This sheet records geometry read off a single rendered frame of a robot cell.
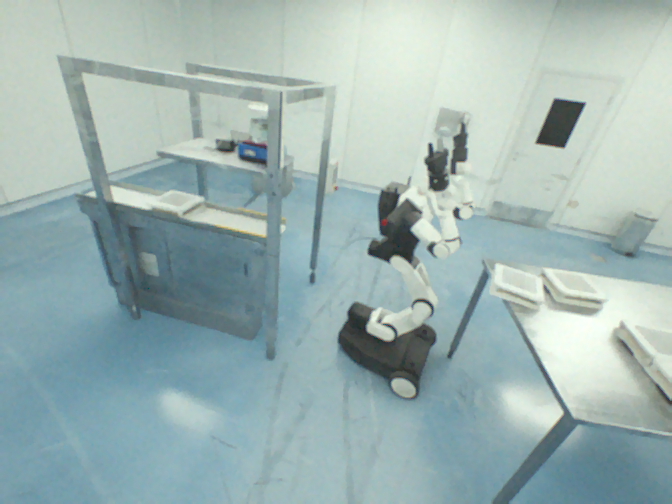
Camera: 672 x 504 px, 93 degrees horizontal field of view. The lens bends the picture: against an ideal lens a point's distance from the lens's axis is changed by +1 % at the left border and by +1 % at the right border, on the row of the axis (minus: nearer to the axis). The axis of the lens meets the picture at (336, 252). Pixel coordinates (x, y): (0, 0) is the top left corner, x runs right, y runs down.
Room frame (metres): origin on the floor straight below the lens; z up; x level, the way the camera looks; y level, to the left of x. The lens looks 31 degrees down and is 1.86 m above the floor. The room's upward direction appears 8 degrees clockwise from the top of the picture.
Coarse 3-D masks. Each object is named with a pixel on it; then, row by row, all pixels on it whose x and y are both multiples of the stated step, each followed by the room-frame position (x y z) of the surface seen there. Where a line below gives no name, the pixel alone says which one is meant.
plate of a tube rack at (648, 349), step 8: (624, 320) 1.26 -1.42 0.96; (624, 328) 1.22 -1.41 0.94; (632, 328) 1.20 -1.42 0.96; (656, 328) 1.23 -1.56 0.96; (632, 336) 1.16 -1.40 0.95; (640, 336) 1.15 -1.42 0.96; (640, 344) 1.10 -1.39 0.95; (648, 344) 1.10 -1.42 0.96; (648, 352) 1.05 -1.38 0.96; (656, 352) 1.06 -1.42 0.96
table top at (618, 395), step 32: (544, 288) 1.56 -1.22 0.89; (608, 288) 1.66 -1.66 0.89; (640, 288) 1.72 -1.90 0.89; (544, 320) 1.26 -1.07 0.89; (576, 320) 1.30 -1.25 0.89; (608, 320) 1.34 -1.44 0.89; (640, 320) 1.38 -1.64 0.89; (544, 352) 1.04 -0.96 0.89; (576, 352) 1.07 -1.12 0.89; (608, 352) 1.10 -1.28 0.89; (576, 384) 0.88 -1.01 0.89; (608, 384) 0.91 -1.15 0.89; (640, 384) 0.93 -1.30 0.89; (576, 416) 0.74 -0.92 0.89; (608, 416) 0.76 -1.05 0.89; (640, 416) 0.78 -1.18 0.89
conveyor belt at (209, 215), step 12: (120, 192) 1.98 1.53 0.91; (132, 192) 2.01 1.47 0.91; (132, 204) 1.83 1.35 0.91; (144, 204) 1.86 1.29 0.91; (192, 216) 1.78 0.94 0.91; (204, 216) 1.81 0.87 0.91; (216, 216) 1.83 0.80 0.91; (228, 216) 1.86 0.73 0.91; (240, 216) 1.88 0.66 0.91; (240, 228) 1.72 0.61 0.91; (252, 228) 1.74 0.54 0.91; (264, 228) 1.76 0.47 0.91
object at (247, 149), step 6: (240, 144) 1.70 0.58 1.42; (246, 144) 1.70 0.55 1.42; (252, 144) 1.70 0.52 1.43; (258, 144) 1.69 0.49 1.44; (264, 144) 1.70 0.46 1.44; (240, 150) 1.69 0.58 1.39; (246, 150) 1.69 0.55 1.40; (252, 150) 1.68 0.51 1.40; (258, 150) 1.67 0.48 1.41; (264, 150) 1.67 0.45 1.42; (246, 156) 1.69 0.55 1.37; (252, 156) 1.68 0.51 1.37; (258, 156) 1.67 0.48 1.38; (264, 156) 1.67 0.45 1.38
